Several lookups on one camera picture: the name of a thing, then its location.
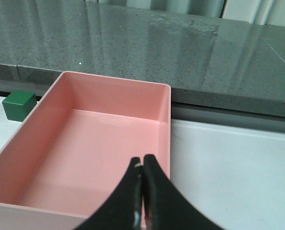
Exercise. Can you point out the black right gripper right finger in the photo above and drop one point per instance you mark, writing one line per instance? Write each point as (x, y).
(165, 208)

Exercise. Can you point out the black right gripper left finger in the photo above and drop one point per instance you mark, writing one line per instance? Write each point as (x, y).
(123, 208)

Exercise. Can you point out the pink plastic bin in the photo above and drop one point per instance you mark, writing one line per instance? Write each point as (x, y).
(72, 150)

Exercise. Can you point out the green cube middle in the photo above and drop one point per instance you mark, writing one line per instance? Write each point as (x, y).
(18, 104)

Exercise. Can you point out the grey stone counter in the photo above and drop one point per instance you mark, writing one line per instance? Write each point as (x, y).
(210, 62)

